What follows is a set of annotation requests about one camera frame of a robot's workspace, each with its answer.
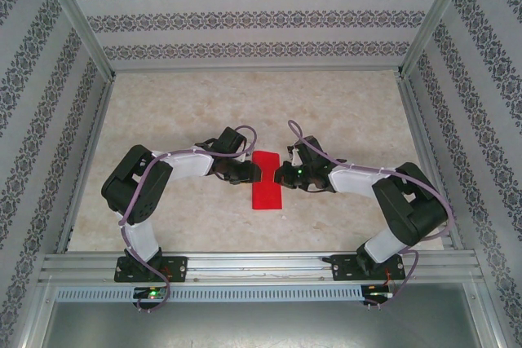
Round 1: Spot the red paper sheet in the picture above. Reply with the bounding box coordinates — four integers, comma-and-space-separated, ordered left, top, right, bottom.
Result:
249, 151, 285, 211

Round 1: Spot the grey metal sheet panel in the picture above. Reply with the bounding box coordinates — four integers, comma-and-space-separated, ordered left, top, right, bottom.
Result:
40, 302, 497, 348

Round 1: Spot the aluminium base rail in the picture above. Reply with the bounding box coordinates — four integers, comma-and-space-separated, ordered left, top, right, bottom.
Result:
38, 252, 484, 284

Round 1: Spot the aluminium frame crossbeam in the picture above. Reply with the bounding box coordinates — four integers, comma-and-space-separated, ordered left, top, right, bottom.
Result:
109, 63, 403, 74

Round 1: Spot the grey slotted cable duct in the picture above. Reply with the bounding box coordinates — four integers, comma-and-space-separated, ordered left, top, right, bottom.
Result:
55, 285, 364, 303

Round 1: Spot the aluminium frame side rail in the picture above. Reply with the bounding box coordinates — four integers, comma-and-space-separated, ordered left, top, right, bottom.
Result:
55, 78, 115, 253
397, 77, 464, 251

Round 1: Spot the aluminium frame post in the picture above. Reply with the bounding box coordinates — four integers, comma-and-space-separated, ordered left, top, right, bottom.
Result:
34, 0, 115, 80
464, 280, 510, 348
397, 0, 478, 78
11, 278, 56, 348

